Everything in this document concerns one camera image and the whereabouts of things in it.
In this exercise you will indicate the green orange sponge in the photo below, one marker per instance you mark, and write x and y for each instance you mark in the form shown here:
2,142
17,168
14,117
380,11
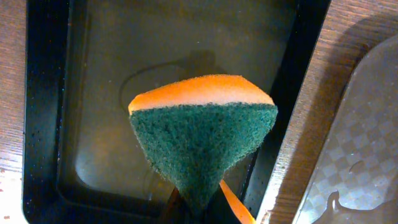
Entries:
193,131

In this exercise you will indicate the small black tray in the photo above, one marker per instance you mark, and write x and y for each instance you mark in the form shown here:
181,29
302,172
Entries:
86,60

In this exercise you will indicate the large brown tray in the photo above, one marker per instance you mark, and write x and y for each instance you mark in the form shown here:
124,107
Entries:
355,178

